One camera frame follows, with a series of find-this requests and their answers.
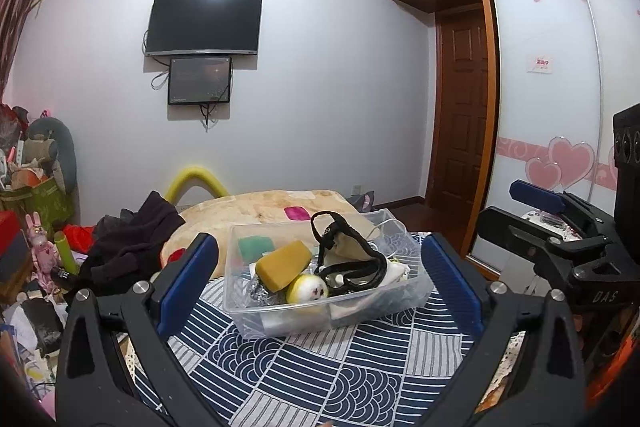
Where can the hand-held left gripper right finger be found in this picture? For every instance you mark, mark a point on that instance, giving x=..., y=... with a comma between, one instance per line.
x=452, y=282

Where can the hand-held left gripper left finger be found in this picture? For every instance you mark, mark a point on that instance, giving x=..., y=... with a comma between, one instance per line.
x=182, y=289

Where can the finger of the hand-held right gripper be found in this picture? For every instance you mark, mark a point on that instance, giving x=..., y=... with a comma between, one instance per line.
x=537, y=197
x=510, y=232

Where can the clear plastic storage box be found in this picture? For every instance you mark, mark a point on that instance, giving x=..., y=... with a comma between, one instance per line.
x=240, y=307

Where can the clear plastic wrap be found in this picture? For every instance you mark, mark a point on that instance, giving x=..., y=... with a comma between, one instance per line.
x=262, y=294

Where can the yellow sponge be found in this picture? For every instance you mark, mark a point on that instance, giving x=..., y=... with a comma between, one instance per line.
x=282, y=264

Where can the yellow plush ball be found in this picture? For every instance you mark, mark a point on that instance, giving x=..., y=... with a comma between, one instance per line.
x=306, y=289

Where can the pile of black clothes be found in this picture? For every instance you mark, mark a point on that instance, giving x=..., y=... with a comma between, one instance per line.
x=130, y=242

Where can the white heart-print wardrobe door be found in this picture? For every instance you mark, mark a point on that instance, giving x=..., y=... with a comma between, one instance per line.
x=545, y=117

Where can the green sponge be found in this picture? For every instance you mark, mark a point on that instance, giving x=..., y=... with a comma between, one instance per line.
x=255, y=248

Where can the beige floral pillow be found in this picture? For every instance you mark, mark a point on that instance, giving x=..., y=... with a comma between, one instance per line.
x=250, y=207

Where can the brown wooden door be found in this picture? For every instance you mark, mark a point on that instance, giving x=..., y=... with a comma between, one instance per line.
x=457, y=117

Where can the yellow foam noodle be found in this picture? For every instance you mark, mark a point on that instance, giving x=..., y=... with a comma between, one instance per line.
x=195, y=177

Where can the red cloth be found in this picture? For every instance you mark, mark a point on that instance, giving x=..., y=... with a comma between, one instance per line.
x=80, y=237

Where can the green tube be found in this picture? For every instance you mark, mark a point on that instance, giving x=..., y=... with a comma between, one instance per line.
x=66, y=252

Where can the white and red label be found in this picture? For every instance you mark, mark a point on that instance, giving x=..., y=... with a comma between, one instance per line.
x=538, y=64

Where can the pink bunny toy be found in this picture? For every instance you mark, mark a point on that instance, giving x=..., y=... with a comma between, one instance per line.
x=42, y=252

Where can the navy patterned tablecloth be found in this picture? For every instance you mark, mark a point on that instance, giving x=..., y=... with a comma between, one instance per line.
x=310, y=372

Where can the green cardboard box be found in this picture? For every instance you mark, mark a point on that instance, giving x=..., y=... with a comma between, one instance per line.
x=42, y=204

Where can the red box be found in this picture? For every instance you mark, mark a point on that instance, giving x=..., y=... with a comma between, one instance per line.
x=10, y=229

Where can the brown striped curtain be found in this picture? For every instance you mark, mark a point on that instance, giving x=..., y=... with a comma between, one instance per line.
x=17, y=17

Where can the small black wall monitor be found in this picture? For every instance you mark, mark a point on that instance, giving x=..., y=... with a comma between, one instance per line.
x=200, y=79

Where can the black wall television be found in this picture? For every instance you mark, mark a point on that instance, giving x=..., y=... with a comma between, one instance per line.
x=202, y=23

